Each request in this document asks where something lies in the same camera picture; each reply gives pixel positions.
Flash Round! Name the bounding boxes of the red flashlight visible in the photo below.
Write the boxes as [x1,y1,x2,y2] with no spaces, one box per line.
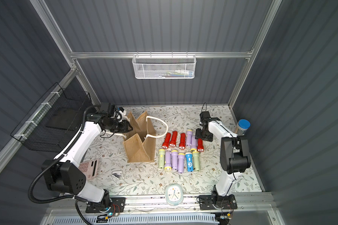
[169,131,178,147]
[179,133,186,150]
[161,132,171,149]
[197,138,204,152]

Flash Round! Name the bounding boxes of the green flashlight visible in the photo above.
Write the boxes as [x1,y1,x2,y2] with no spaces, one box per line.
[192,151,200,172]
[158,149,165,169]

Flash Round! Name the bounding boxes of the brown burlap tote bag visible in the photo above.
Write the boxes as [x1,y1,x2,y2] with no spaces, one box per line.
[122,112,169,163]

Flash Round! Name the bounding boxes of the blue flashlight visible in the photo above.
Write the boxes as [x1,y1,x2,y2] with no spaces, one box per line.
[185,152,194,172]

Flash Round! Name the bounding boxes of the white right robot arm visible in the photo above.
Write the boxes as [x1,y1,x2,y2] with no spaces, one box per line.
[195,111,251,205]

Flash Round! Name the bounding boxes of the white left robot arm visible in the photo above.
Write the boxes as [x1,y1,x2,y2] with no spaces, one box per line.
[28,103,133,211]

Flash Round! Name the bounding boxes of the purple flashlight upper row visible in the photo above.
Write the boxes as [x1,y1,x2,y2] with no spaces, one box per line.
[186,129,192,148]

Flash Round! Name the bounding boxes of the purple flashlight upper small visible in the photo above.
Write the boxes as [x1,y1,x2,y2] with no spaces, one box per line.
[191,136,198,151]

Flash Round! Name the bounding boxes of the floral table mat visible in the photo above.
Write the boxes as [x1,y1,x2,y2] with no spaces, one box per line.
[70,105,263,197]

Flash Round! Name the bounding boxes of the steel bottle blue cap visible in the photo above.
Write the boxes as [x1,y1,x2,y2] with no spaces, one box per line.
[234,119,251,136]

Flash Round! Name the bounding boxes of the markers in white basket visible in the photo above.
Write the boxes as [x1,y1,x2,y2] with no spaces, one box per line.
[158,69,194,78]

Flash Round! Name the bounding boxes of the mint green alarm clock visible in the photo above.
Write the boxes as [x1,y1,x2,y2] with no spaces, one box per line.
[165,184,184,206]

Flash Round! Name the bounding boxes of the white vented strip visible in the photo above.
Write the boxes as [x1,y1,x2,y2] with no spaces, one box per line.
[52,215,220,225]

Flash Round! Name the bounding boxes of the black wire basket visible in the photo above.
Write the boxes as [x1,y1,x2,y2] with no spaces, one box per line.
[10,83,92,153]

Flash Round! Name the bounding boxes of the white wire mesh basket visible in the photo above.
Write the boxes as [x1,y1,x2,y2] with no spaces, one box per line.
[132,53,197,79]

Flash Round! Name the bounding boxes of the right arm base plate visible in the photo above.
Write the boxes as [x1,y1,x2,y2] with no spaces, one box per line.
[196,195,238,211]

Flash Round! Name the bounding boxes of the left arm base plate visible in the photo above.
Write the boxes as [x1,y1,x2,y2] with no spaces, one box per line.
[85,197,126,213]

